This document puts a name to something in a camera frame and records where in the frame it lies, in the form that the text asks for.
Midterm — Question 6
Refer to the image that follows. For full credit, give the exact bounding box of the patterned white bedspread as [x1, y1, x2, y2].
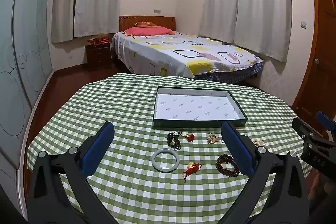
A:
[111, 30, 264, 79]

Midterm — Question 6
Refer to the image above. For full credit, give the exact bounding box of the orange cushion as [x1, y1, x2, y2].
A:
[134, 21, 157, 28]

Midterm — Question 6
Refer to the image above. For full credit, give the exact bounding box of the pale jade bangle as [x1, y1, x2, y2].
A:
[151, 148, 180, 171]

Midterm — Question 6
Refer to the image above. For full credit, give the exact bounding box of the dark wooden nightstand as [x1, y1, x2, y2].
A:
[84, 44, 111, 69]

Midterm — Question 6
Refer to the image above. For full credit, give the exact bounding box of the pink pillow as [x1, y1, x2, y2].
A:
[123, 27, 175, 36]

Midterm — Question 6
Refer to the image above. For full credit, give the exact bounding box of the red box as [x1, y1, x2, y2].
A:
[88, 38, 110, 45]

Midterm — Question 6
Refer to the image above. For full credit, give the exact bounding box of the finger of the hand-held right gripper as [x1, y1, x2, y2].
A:
[316, 111, 336, 139]
[292, 117, 328, 140]

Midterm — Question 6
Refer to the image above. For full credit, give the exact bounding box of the blue plaid bed sheet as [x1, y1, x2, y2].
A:
[202, 63, 264, 83]

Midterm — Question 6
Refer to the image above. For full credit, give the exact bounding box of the green checked tablecloth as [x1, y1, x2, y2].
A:
[26, 73, 313, 224]

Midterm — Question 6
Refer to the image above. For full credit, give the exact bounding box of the wooden bed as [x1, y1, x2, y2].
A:
[110, 15, 264, 83]

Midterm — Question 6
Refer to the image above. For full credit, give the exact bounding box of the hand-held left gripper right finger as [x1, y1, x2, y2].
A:
[210, 121, 307, 224]

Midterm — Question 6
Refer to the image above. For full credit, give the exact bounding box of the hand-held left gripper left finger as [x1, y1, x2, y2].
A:
[28, 121, 124, 224]

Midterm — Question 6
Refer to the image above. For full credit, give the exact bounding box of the green tray with white lining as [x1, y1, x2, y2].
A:
[153, 86, 248, 128]

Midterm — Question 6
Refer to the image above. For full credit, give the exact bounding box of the wooden door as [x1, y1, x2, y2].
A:
[291, 0, 336, 132]

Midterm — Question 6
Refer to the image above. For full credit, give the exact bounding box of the glass sliding wardrobe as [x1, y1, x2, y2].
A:
[0, 0, 55, 169]

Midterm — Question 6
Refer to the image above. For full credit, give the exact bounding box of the brown bead bracelet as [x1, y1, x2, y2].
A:
[216, 154, 240, 177]

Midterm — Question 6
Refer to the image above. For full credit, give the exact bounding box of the black bead bracelet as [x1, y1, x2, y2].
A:
[167, 132, 183, 149]

